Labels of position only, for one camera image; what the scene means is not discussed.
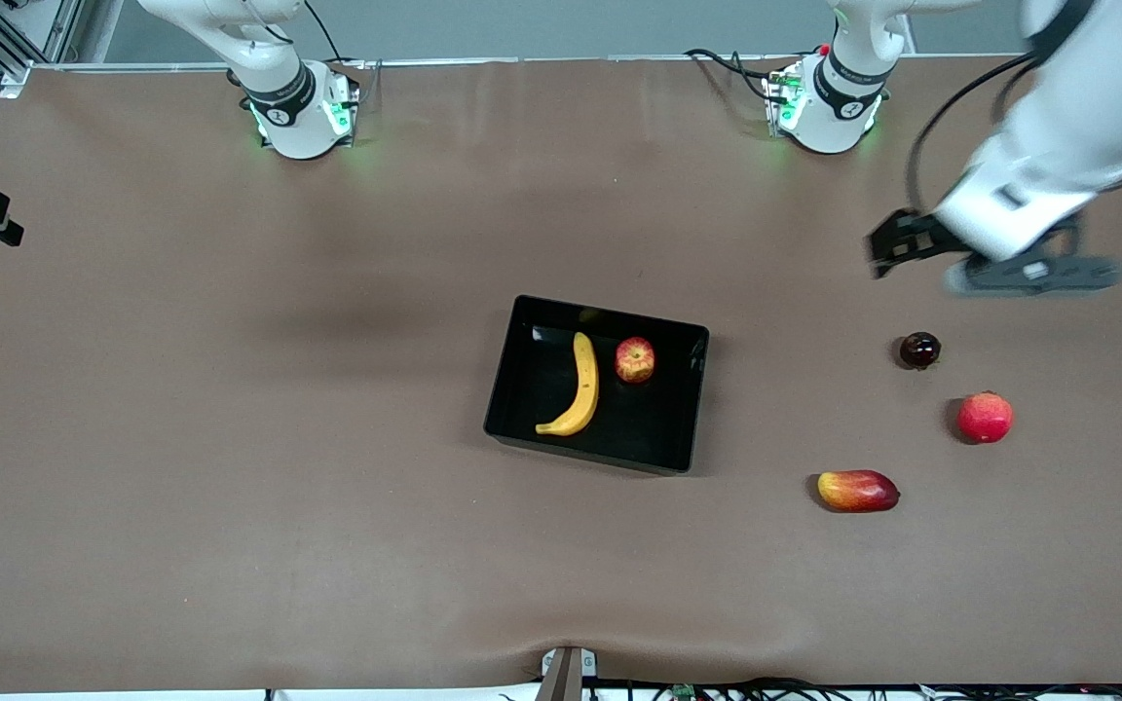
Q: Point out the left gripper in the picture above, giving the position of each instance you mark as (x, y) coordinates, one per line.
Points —
(919, 237)

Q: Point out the yellow-red apple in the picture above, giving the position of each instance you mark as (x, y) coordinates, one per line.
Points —
(635, 360)

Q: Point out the black plastic tray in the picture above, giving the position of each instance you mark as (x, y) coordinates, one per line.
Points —
(639, 428)

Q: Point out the yellow banana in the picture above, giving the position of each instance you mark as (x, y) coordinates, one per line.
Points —
(582, 389)

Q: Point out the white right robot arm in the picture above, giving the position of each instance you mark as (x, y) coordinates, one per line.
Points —
(298, 117)

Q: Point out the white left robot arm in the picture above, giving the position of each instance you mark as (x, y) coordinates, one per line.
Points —
(1072, 112)

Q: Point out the dark purple plum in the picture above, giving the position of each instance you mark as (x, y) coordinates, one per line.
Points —
(919, 350)

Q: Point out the red apple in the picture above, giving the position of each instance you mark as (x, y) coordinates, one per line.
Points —
(985, 419)

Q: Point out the red-yellow mango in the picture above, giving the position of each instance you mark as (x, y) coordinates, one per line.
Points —
(858, 491)

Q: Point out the grey camera post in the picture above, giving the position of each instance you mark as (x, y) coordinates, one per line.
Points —
(566, 677)

